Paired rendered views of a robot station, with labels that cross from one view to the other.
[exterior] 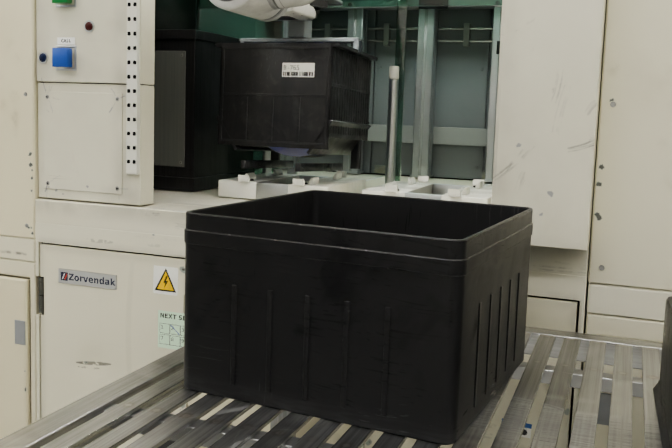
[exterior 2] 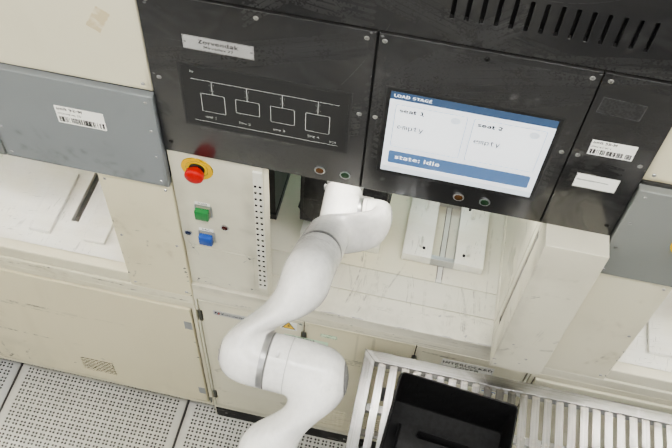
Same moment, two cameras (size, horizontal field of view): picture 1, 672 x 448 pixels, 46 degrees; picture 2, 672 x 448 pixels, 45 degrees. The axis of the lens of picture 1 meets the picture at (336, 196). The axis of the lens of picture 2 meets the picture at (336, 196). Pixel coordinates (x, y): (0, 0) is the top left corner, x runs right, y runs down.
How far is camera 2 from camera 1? 1.69 m
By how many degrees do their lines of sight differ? 48
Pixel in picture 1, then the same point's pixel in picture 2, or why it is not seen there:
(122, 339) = not seen: hidden behind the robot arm
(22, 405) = (193, 346)
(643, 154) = (578, 339)
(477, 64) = not seen: hidden behind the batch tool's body
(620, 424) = not seen: outside the picture
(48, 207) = (202, 289)
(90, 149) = (230, 272)
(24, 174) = (181, 274)
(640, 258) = (564, 364)
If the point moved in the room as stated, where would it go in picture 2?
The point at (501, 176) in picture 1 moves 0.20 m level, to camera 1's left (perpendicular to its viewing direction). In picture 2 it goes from (501, 350) to (417, 360)
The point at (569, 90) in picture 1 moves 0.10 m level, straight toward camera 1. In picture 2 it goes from (546, 336) to (547, 378)
